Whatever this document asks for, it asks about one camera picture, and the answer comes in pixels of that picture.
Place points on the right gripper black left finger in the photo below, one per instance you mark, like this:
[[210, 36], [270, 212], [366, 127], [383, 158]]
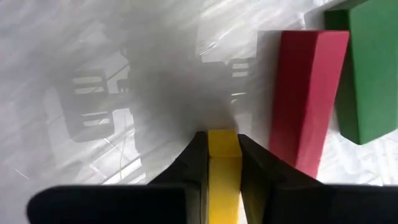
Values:
[[124, 205]]

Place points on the red long block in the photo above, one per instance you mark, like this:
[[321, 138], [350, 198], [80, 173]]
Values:
[[304, 93]]

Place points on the green long block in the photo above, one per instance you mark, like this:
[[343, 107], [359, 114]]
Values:
[[373, 77]]

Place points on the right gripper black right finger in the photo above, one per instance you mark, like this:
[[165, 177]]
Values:
[[311, 205]]

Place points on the yellow long block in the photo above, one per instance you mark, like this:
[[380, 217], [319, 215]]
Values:
[[224, 174]]

